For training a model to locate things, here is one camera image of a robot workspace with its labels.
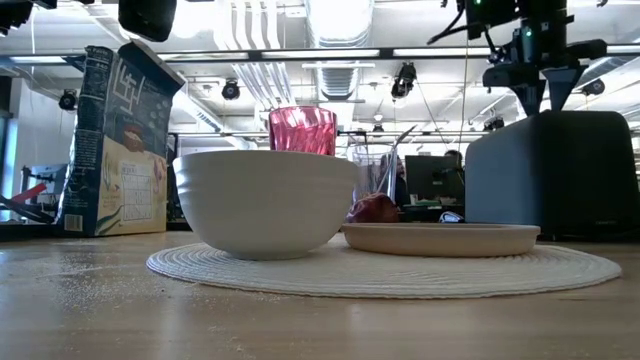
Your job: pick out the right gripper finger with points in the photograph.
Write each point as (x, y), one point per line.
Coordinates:
(530, 97)
(560, 85)

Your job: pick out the metal spoon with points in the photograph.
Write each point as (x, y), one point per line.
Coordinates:
(400, 145)

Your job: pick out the beige round plate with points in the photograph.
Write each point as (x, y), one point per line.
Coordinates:
(440, 240)

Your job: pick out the clear drinking glass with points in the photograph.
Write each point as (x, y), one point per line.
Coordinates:
(372, 170)

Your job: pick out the red apple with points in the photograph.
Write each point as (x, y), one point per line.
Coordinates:
(372, 210)

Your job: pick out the pink plastic tumbler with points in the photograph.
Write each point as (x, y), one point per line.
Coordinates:
(302, 130)

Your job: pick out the white round woven placemat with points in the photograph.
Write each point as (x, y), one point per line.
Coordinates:
(375, 277)

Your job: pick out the white ceramic bowl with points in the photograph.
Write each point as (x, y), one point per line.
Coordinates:
(265, 200)

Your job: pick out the dark blue cereal box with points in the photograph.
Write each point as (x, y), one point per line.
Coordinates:
(120, 150)

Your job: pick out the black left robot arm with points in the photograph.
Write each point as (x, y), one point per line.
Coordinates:
(147, 20)

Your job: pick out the black ceiling spotlight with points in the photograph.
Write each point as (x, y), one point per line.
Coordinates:
(68, 100)
(230, 91)
(492, 124)
(593, 87)
(404, 80)

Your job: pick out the black toaster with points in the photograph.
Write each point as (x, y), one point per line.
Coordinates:
(550, 175)

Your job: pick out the person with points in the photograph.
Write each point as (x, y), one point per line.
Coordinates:
(454, 157)

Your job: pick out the black computer monitor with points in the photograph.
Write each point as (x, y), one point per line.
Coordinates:
(430, 175)

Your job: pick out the small white object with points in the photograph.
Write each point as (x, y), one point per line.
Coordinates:
(451, 217)

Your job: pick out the black overhead beam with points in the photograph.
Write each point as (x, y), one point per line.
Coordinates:
(257, 54)

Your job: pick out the white ceiling pipes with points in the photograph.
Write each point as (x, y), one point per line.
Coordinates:
(260, 30)

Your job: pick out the red and black machine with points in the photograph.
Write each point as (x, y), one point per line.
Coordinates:
(30, 192)

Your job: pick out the silver ceiling duct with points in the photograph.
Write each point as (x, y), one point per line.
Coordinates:
(340, 30)

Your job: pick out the black aluminium table frame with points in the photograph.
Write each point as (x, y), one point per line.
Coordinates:
(30, 231)

